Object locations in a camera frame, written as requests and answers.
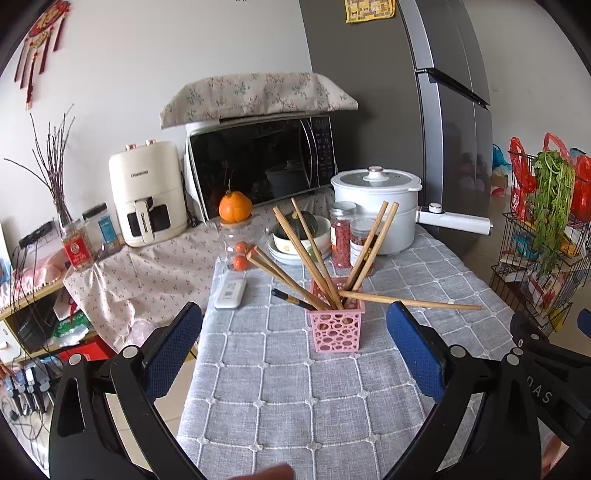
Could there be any person's left hand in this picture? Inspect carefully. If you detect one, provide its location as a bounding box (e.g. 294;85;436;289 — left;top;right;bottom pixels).
230;463;297;480

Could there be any wooden shelf unit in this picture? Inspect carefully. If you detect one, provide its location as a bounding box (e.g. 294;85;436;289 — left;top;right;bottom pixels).
0;277;66;325

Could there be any tall jar of red berries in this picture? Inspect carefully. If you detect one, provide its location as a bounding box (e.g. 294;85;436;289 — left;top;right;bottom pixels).
329;202;359;269

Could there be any white plate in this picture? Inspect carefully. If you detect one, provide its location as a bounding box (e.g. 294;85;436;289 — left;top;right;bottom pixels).
268;240;332;267

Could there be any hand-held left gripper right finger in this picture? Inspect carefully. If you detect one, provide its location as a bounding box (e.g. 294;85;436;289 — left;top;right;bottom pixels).
382;300;544;480

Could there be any yellow fridge poster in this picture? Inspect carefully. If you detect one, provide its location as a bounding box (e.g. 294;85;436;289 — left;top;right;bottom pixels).
344;0;397;23

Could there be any black power strip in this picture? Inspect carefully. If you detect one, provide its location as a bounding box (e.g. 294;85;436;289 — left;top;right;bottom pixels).
18;220;57;246

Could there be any glass jar with blue label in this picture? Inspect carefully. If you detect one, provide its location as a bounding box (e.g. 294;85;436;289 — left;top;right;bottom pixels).
82;202;123;257

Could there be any floral tablecloth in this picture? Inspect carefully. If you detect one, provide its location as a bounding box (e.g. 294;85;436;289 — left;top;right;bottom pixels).
63;191;339;352

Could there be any glass pot lid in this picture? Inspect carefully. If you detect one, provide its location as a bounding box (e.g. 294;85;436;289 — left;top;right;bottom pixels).
335;166;419;186

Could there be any grey checked tablecloth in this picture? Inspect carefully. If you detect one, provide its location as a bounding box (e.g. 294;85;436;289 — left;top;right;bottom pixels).
177;225;556;480

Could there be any black wire rack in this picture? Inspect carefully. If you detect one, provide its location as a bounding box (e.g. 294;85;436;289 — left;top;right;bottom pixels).
488;147;591;339

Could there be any black microwave oven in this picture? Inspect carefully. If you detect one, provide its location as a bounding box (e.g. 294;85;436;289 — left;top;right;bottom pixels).
185;114;341;223

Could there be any pink perforated plastic basket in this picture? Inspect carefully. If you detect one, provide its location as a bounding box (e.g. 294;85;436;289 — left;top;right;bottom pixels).
305;277;367;354

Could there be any red box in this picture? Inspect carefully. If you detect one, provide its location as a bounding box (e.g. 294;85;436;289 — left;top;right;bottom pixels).
57;339;116;367

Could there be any white remote control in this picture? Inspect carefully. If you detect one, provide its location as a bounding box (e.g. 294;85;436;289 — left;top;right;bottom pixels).
213;278;247;309

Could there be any white ceramic bowl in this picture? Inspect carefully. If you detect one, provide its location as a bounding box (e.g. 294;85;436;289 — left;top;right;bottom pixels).
271;222;332;256

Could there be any clear glass jar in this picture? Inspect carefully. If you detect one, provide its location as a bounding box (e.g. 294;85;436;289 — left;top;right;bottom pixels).
217;217;270;273

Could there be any grey refrigerator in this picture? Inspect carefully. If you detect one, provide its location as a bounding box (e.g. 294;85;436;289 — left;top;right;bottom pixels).
298;0;495;260

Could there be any cream air fryer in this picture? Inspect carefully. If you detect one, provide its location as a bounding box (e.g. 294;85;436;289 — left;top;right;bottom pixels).
108;139;189;249

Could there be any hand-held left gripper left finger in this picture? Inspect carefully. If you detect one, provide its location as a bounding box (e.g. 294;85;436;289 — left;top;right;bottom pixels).
48;301;206;480

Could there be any green plastic bag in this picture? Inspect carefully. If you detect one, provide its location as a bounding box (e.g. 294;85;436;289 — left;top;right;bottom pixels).
49;309;92;343

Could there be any bunch of green vegetables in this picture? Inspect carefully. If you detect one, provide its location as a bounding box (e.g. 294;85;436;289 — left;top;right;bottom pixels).
530;151;576;278

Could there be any bundle of dry branches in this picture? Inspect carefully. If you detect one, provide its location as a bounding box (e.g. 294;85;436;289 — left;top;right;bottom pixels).
4;104;77;228

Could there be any floral microwave cover cloth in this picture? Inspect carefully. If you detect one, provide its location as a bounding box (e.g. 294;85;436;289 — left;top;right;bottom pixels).
159;72;360;130

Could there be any bunch of wooden chopsticks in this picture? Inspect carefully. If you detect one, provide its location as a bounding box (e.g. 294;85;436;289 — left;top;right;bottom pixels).
245;198;482;313

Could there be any dark green squash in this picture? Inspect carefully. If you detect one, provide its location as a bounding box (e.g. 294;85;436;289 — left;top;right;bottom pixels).
276;210;330;241

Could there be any large orange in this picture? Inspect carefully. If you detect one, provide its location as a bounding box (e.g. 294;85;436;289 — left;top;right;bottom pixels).
218;189;254;223

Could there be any red hanging wall ornament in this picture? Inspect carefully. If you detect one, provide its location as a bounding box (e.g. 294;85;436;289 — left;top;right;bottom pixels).
13;0;73;110

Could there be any glass jar with red label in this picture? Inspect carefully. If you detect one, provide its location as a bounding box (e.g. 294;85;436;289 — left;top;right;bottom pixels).
59;219;96;271

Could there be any red plastic bag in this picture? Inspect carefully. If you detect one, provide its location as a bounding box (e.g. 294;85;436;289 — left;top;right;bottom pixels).
571;154;591;223
509;137;540;223
542;132;576;160

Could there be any labelled jar of red berries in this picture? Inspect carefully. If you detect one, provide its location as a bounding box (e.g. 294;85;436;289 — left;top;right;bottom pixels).
349;218;380;270

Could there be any pink cloth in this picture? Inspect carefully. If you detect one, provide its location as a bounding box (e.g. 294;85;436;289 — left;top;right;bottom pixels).
0;257;64;301

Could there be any white electric cooking pot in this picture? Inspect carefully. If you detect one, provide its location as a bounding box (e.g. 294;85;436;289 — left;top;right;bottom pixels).
329;166;494;257

